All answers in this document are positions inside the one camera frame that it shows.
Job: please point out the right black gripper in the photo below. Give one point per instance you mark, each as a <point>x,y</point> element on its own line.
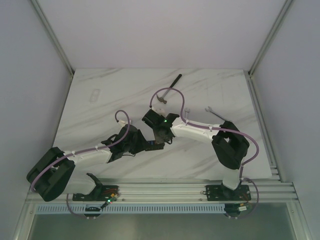
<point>161,140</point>

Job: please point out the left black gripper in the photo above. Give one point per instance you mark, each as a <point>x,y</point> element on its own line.
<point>144,144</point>

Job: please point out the black fuse box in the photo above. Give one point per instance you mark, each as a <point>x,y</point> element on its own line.
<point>154,146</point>

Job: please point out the clear plastic fuse box cover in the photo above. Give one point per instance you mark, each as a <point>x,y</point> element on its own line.
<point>95,94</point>

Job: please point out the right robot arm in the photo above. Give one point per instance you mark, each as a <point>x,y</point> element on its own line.
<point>229,146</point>

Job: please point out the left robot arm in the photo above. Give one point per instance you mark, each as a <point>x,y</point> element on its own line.
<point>76,172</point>

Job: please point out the small chrome open-end wrench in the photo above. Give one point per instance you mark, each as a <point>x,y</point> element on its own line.
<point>187,112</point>

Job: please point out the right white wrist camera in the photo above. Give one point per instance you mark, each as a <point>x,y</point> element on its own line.
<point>159,111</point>

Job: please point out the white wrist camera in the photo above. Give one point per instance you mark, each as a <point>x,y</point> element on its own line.
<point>123,123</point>
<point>159,111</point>

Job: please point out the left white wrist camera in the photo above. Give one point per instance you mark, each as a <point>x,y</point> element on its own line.
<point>123,123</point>

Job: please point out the claw hammer black handle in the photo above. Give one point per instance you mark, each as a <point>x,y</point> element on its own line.
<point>162,98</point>

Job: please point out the white slotted cable duct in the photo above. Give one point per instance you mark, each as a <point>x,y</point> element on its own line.
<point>134,208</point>

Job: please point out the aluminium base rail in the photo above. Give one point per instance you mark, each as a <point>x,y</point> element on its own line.
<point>191,190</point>

